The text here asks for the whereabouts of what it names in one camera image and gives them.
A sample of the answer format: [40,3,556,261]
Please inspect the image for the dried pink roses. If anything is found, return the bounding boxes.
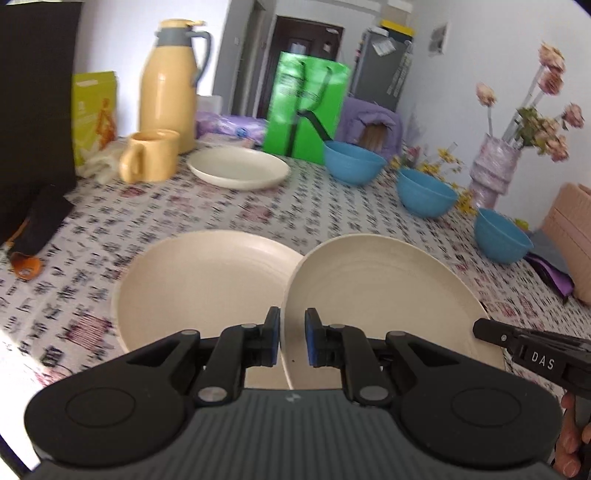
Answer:
[475,41,585,163]

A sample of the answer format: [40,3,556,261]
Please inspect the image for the yellow-green box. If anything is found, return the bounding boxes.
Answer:
[71,71,119,168]

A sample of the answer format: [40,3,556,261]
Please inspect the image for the yellow flower sprigs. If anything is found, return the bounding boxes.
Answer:
[389,144,479,217]

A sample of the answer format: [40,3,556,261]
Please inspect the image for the yellow thermos jug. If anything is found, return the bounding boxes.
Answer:
[139,18,213,156]

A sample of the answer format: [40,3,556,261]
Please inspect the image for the black bag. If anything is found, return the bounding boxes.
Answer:
[0,0,82,241]

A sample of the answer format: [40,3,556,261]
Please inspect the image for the green paper bag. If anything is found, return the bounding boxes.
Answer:
[262,51,352,166]

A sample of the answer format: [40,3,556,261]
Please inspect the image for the yellow mug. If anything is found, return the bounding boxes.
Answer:
[119,129,181,184]

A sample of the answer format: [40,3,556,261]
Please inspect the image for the purple cloth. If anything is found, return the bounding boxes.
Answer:
[523,230,576,297]

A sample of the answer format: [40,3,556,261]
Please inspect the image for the wooden chair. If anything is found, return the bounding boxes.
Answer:
[361,124,389,151]

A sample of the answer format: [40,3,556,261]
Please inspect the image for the purple tissue pack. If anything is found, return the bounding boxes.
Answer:
[196,110,269,142]

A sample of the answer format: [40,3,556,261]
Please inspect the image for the calligraphy printed tablecloth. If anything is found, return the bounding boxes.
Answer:
[0,137,591,416]

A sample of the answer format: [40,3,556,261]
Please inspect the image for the dark wooden door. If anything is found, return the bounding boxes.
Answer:
[252,15,345,119]

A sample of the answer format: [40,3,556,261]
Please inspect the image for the grey refrigerator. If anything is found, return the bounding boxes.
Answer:
[348,18,415,112]

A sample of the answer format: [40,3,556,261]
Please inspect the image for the paper wall notice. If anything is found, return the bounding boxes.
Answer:
[428,22,450,56]

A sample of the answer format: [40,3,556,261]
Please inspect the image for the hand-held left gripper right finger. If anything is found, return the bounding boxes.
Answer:
[304,307,458,409]

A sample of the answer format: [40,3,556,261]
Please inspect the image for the blue bowl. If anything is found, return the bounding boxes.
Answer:
[397,168,460,219]
[475,208,534,265]
[323,141,387,186]

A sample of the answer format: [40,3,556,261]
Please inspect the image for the white plastic wrap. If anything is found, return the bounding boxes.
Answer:
[79,138,136,182]

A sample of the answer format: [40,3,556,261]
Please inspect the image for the cream plate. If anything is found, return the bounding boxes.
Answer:
[281,234,507,391]
[111,230,304,389]
[187,147,291,189]

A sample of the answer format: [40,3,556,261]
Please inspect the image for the pink suitcase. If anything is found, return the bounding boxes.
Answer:
[539,182,591,306]

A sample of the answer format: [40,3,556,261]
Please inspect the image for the purple jacket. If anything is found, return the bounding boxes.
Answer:
[334,96,405,160]

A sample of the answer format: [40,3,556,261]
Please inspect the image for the person's right hand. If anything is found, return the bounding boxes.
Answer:
[553,392,591,477]

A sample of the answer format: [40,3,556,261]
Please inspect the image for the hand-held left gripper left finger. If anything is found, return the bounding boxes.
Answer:
[122,305,282,409]

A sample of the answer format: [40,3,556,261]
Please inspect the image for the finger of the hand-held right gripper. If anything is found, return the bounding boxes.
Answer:
[473,318,571,385]

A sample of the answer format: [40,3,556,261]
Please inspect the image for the pink glitter vase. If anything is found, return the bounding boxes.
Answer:
[468,134,523,211]

